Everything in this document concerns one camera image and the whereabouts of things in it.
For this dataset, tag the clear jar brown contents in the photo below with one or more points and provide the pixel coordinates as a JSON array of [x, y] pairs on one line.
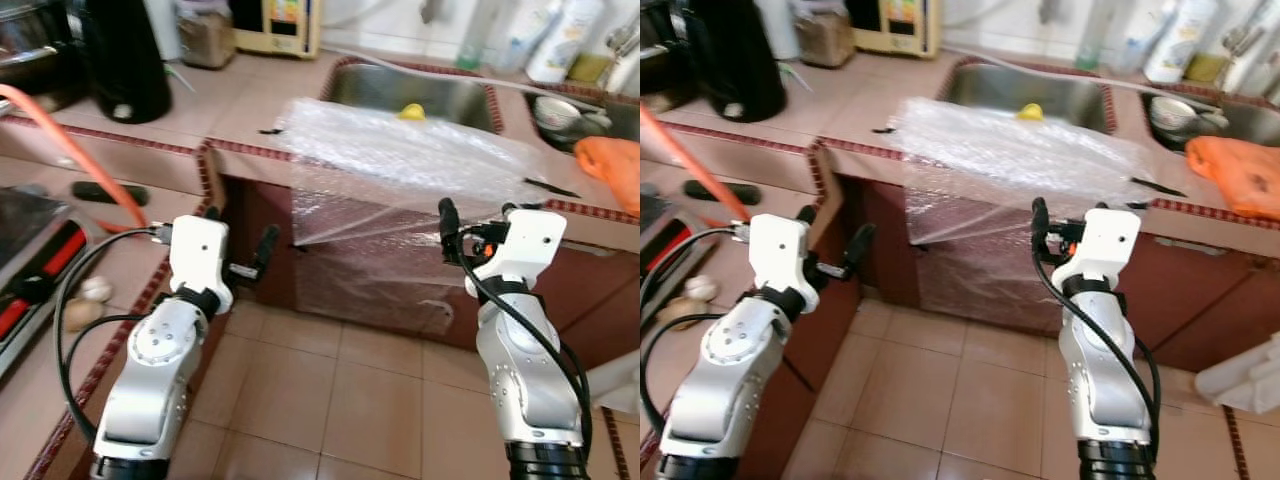
[[205, 40], [825, 40]]

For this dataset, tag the white detergent bottle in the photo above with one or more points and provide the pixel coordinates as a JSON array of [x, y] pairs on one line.
[[565, 40], [1180, 40]]

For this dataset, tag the yellow plastic bowl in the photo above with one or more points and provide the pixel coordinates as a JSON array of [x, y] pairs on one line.
[[1030, 112], [412, 112]]

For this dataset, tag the black oblong object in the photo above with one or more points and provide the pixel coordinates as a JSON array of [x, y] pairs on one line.
[[700, 192], [110, 193]]

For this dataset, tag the orange plastic bag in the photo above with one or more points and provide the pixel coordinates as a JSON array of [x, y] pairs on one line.
[[615, 170], [1240, 175]]

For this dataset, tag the white patterned bowl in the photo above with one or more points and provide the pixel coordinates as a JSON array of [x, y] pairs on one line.
[[1172, 112], [560, 112]]

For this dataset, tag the white jug green lid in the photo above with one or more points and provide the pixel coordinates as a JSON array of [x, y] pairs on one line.
[[162, 30], [782, 25]]

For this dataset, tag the chrome faucet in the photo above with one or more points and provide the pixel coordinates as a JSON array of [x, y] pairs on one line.
[[1245, 45], [620, 50]]

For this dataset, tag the long black strip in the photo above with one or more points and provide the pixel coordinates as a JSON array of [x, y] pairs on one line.
[[1160, 187], [550, 187]]

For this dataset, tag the cream water ionizer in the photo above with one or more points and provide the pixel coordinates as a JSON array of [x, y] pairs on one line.
[[280, 30], [895, 30]]

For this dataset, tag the short black strip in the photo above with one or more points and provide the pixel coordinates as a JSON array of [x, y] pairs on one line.
[[272, 131], [885, 130]]

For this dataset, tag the black kettle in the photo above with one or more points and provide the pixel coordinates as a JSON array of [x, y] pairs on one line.
[[735, 60], [120, 60]]

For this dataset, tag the brown onion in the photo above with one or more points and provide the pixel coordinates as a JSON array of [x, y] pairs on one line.
[[685, 312], [83, 315]]

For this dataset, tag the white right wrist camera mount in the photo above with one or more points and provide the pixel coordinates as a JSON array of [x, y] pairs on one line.
[[525, 245], [1105, 245]]

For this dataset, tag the clear bubble wrap sheet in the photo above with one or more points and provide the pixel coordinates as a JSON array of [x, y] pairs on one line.
[[1010, 160], [400, 160]]

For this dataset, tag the green sponge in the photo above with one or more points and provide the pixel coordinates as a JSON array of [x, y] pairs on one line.
[[1207, 68], [590, 70]]

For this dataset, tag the grey wall pipe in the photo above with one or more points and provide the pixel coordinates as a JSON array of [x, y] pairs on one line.
[[1050, 12], [432, 12]]

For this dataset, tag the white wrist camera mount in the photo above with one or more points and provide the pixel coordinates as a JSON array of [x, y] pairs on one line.
[[198, 260], [525, 245], [1105, 245], [778, 260]]

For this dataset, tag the steel cooking pot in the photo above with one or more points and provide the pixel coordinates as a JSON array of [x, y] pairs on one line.
[[660, 50], [30, 45]]

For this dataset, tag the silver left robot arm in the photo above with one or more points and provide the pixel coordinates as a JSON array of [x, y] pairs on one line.
[[730, 380], [150, 380]]

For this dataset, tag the white garlic bulb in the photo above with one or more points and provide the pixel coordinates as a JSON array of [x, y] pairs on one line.
[[96, 289], [702, 288]]

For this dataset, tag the black gas stove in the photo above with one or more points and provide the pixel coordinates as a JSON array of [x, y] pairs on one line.
[[30, 250], [665, 250]]

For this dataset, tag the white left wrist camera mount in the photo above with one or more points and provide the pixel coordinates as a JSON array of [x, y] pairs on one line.
[[778, 260], [198, 260]]

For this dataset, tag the steel sink basin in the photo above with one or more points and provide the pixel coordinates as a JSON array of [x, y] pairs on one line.
[[1250, 118], [1060, 95], [440, 95], [605, 118]]

